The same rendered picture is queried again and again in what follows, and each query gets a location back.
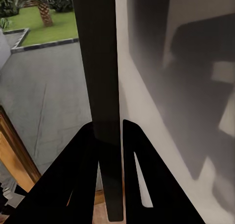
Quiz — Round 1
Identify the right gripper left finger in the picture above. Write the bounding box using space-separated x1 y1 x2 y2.
3 122 98 224

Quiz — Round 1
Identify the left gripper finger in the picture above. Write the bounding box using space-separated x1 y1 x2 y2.
14 185 28 197
0 204 15 216

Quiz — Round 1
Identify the poster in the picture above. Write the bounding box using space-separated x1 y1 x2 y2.
73 0 123 222

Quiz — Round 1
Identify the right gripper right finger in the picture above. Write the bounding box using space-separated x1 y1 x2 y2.
123 119 205 224

